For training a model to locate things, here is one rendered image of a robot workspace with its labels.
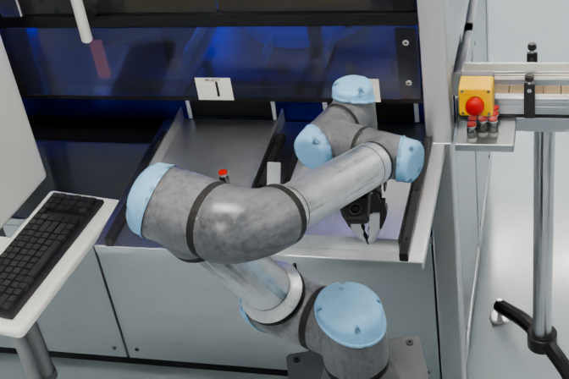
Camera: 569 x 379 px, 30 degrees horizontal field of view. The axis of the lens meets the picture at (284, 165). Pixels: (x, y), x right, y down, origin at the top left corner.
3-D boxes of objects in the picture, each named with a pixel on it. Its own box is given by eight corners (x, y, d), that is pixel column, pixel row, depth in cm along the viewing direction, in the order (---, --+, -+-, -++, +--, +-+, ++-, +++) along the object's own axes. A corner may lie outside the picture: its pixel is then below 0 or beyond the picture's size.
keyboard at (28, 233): (54, 195, 254) (52, 188, 253) (105, 203, 249) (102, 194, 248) (-42, 310, 225) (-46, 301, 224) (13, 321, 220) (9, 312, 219)
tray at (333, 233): (308, 149, 243) (306, 136, 241) (422, 152, 236) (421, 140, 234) (273, 245, 217) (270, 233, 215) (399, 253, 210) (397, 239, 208)
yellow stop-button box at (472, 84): (462, 98, 237) (461, 70, 233) (494, 98, 235) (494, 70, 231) (459, 117, 231) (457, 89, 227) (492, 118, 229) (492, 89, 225)
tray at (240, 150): (183, 118, 261) (179, 107, 259) (284, 120, 254) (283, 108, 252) (136, 205, 234) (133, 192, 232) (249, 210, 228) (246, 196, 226)
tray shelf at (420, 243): (165, 124, 263) (163, 118, 262) (449, 130, 245) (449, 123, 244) (95, 252, 226) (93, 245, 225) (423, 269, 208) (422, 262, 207)
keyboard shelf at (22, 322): (25, 193, 262) (22, 184, 260) (124, 207, 252) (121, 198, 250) (-86, 319, 229) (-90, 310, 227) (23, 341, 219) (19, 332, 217)
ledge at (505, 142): (461, 116, 249) (461, 109, 248) (516, 117, 246) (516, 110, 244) (455, 151, 238) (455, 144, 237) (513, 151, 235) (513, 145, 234)
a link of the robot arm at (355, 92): (319, 90, 189) (345, 68, 194) (326, 141, 195) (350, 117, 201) (357, 100, 185) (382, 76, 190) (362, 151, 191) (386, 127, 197)
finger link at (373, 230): (387, 229, 213) (383, 192, 207) (383, 248, 208) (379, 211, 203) (372, 228, 214) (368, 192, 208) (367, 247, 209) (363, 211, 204)
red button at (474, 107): (466, 107, 231) (466, 92, 229) (485, 108, 230) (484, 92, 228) (465, 118, 228) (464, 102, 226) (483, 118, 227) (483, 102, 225)
